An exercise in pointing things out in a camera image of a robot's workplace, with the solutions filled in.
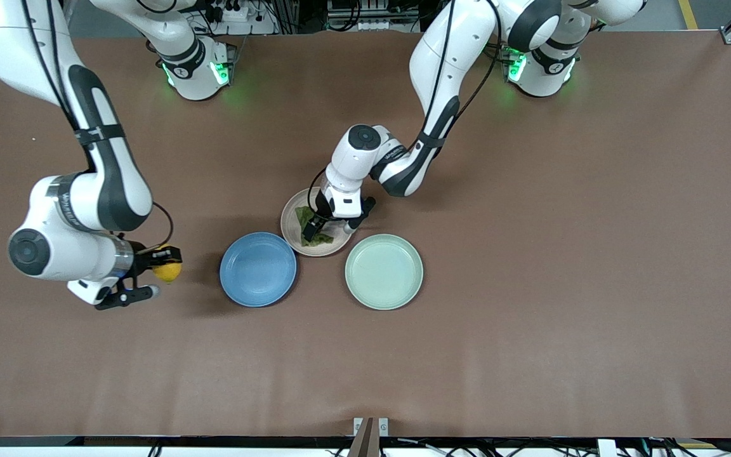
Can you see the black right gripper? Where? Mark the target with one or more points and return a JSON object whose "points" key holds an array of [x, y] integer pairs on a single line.
{"points": [[144, 260]]}

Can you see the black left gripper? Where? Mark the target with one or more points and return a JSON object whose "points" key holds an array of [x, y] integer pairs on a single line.
{"points": [[323, 205]]}

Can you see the green lettuce leaf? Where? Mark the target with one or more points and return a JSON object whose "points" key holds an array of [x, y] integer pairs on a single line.
{"points": [[322, 240]]}

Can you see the yellow lemon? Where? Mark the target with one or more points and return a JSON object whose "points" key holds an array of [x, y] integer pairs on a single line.
{"points": [[169, 273]]}

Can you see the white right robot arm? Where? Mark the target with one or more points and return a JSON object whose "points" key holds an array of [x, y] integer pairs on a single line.
{"points": [[99, 184]]}

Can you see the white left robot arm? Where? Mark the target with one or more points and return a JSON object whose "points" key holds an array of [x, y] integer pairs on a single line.
{"points": [[448, 63]]}

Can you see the beige plate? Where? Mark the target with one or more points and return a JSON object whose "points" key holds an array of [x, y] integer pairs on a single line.
{"points": [[335, 246]]}

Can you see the blue plate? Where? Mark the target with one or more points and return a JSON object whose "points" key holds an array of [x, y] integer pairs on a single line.
{"points": [[257, 270]]}

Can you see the light green plate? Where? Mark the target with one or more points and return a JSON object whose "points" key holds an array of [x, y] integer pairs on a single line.
{"points": [[383, 271]]}

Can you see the white electronics rack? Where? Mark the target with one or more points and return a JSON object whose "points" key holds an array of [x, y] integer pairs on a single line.
{"points": [[372, 22]]}

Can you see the white power strip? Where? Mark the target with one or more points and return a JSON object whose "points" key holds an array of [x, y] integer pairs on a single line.
{"points": [[235, 14]]}

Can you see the white table edge bracket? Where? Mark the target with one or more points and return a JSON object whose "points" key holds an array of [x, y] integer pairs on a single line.
{"points": [[383, 426]]}

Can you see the brown post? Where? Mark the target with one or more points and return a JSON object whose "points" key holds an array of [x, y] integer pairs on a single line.
{"points": [[364, 441]]}

